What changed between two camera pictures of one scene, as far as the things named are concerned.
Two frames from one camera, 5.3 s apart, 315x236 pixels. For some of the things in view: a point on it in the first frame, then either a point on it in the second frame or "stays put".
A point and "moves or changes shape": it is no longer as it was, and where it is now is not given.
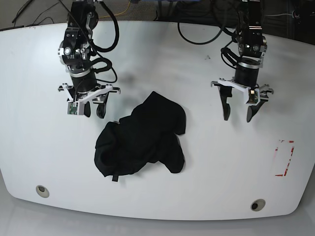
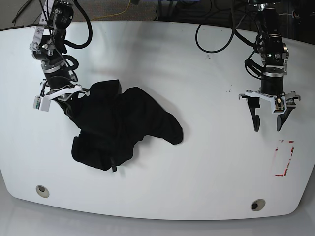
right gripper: x=246 y=79 to x=271 y=88
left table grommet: x=42 y=191 stays put
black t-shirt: x=149 y=134 moves or changes shape
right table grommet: x=258 y=204 stays put
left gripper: x=99 y=94 to x=59 y=85
